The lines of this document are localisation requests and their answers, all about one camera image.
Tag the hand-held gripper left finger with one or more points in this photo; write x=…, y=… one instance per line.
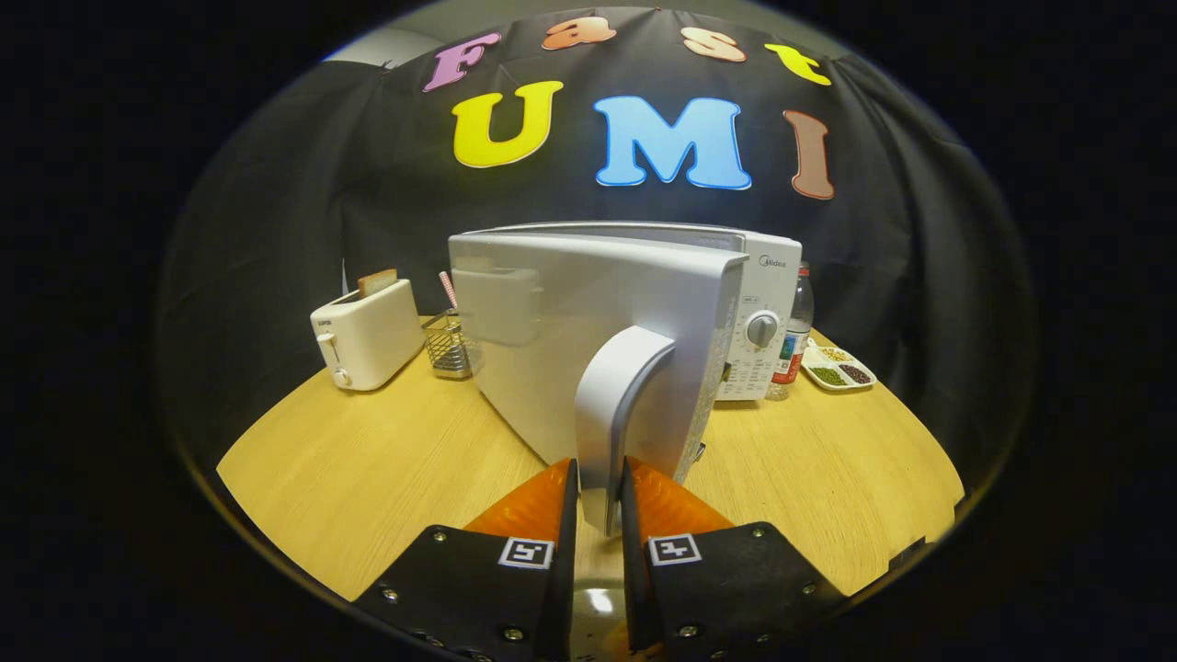
x=563, y=598

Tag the toast bread slice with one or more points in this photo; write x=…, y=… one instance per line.
x=377, y=282

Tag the white divided bean dish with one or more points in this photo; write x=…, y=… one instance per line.
x=837, y=372

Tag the white toaster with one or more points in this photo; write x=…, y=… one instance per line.
x=368, y=340

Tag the white microwave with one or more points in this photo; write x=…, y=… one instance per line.
x=570, y=322

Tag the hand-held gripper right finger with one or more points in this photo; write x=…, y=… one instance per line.
x=636, y=598

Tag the clear plastic water bottle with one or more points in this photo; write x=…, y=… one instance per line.
x=793, y=354

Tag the pink striped straw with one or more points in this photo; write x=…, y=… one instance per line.
x=448, y=290

